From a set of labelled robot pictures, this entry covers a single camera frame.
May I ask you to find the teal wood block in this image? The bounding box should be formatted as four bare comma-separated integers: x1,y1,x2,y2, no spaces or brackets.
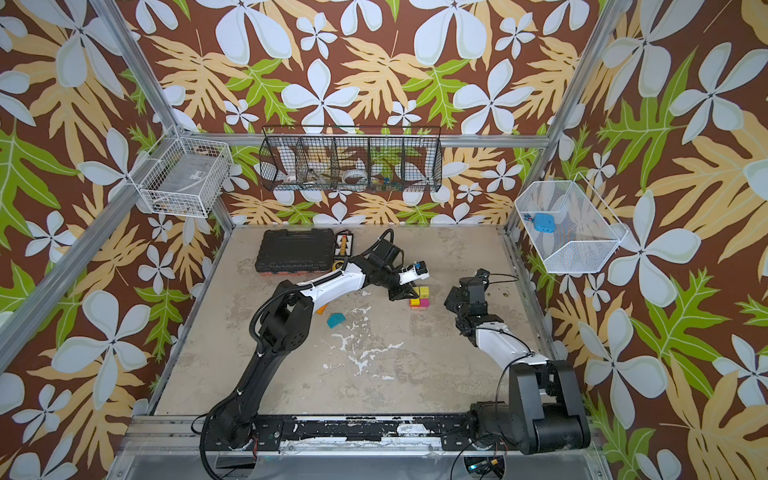
327,313,346,329

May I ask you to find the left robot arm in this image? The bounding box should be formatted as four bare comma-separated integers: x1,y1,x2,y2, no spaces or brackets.
200,229,429,452

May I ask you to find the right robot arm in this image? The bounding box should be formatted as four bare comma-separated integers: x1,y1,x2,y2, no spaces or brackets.
444,269,591,455

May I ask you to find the black and red tool case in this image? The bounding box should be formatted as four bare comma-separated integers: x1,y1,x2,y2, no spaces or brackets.
255,229,335,274

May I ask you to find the blue object in basket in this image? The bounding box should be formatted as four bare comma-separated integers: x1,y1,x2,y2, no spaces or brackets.
533,213,557,234

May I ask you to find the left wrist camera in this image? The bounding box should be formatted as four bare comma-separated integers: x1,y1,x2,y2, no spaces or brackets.
398,261,430,285

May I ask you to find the white wire basket right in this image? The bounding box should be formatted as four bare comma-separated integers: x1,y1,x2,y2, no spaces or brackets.
515,180,628,276

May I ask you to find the white wire basket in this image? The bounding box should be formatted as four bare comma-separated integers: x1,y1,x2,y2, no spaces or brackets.
130,127,233,218
515,180,628,276

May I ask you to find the black wire basket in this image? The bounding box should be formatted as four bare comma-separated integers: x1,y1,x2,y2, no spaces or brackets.
256,125,444,192

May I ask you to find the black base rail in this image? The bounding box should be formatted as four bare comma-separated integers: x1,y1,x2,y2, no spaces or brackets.
250,413,501,453

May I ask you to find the white wire basket left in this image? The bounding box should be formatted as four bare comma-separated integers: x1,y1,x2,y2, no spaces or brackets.
130,127,233,218

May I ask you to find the aluminium frame post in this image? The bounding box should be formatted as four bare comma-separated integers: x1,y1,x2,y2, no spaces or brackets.
91,1,234,232

